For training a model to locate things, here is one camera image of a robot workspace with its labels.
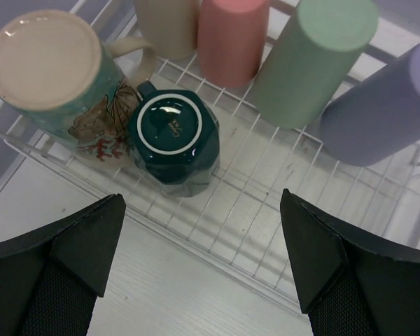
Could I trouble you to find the green tumbler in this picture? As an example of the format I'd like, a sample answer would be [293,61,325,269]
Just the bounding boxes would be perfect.
[250,0,379,128]

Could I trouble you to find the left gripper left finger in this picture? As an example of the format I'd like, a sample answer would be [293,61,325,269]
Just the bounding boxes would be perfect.
[0,194,126,335]

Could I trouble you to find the beige tumbler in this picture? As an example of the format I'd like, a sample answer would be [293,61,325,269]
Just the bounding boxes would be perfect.
[133,0,200,60]

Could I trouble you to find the white wire dish rack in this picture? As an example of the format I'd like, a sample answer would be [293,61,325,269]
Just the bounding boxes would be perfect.
[0,56,420,314]

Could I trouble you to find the floral beige mug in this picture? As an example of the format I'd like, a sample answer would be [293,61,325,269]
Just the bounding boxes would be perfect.
[0,10,157,168]

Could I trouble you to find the pink tumbler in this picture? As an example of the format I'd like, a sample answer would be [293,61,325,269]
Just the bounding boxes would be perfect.
[197,0,270,88]

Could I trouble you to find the dark green mug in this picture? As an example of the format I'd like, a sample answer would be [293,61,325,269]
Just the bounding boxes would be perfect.
[127,81,220,197]

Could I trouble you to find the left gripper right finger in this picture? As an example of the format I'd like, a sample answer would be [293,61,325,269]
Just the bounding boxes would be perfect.
[280,190,420,335]

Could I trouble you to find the purple tumbler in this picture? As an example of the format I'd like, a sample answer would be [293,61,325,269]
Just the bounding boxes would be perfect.
[319,44,420,167]

